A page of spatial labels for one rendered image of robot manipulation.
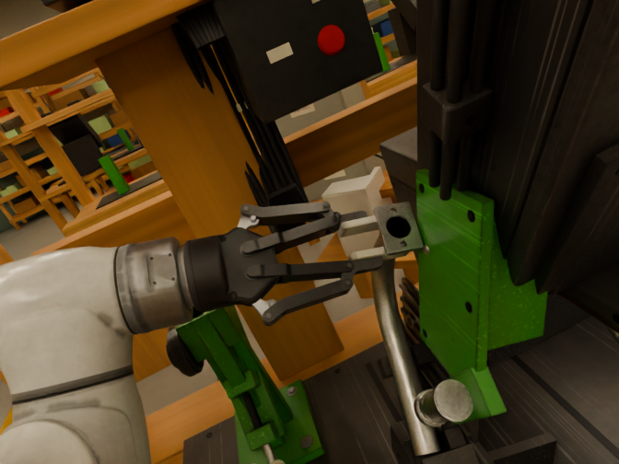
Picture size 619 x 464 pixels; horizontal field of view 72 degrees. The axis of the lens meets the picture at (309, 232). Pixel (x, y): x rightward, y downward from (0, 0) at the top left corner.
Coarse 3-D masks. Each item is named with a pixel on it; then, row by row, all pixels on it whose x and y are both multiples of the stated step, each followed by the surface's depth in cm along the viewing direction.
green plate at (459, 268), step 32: (416, 192) 44; (448, 224) 39; (480, 224) 34; (448, 256) 41; (480, 256) 35; (448, 288) 42; (480, 288) 36; (512, 288) 39; (448, 320) 43; (480, 320) 38; (512, 320) 40; (448, 352) 45; (480, 352) 39
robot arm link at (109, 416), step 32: (96, 384) 37; (128, 384) 40; (32, 416) 35; (64, 416) 34; (96, 416) 35; (128, 416) 38; (0, 448) 32; (32, 448) 32; (64, 448) 32; (96, 448) 34; (128, 448) 37
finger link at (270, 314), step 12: (312, 288) 43; (324, 288) 43; (336, 288) 43; (348, 288) 43; (288, 300) 42; (300, 300) 43; (312, 300) 43; (324, 300) 45; (264, 312) 42; (276, 312) 42; (288, 312) 44; (264, 324) 44
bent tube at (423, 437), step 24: (384, 216) 46; (408, 216) 46; (384, 240) 45; (408, 240) 45; (384, 264) 52; (384, 288) 55; (384, 312) 55; (384, 336) 55; (408, 360) 52; (408, 384) 51; (408, 408) 50; (432, 432) 49
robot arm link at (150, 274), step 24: (168, 240) 42; (120, 264) 39; (144, 264) 39; (168, 264) 40; (120, 288) 38; (144, 288) 39; (168, 288) 39; (144, 312) 39; (168, 312) 40; (192, 312) 44
